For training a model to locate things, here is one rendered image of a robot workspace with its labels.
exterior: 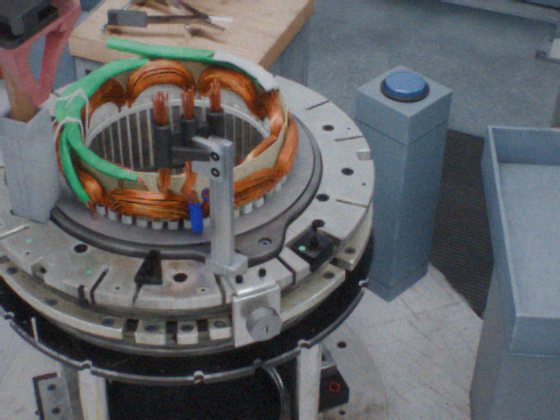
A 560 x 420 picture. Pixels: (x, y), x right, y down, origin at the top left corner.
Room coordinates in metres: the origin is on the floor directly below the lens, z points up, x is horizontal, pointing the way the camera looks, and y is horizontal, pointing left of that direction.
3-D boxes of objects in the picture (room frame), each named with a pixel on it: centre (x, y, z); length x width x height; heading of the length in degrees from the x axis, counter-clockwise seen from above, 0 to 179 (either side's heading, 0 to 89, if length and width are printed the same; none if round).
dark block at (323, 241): (0.60, -0.02, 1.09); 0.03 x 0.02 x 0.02; 144
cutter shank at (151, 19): (0.95, 0.11, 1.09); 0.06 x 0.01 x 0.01; 94
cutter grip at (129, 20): (0.95, 0.16, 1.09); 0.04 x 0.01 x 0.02; 84
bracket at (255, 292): (0.55, 0.02, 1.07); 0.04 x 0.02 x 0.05; 115
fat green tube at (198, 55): (0.77, 0.08, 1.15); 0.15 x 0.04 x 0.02; 67
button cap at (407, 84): (0.91, -0.12, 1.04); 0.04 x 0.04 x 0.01
